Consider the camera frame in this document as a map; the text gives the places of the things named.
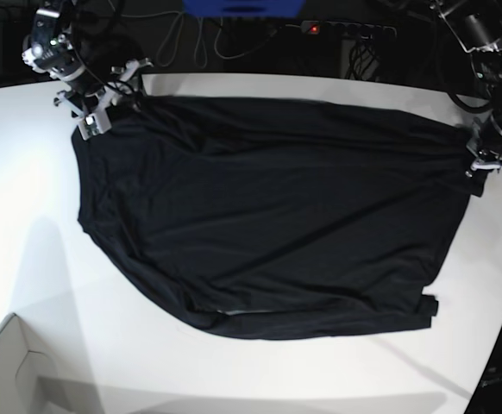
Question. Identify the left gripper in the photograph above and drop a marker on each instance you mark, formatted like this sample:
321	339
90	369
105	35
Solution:
485	145

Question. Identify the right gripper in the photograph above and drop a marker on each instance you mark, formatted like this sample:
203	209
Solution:
88	98

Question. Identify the black t-shirt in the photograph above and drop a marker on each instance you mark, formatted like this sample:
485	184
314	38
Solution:
275	219

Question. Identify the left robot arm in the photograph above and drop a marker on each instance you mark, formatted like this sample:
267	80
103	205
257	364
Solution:
477	28

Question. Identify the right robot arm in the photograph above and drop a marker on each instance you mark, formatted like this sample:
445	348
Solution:
100	70

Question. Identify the blue plastic bin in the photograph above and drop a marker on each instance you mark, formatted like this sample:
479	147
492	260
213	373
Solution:
243	8

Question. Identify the black power strip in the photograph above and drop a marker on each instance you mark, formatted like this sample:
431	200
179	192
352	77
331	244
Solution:
351	30

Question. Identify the white cardboard box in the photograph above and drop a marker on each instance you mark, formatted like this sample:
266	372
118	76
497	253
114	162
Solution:
20	387

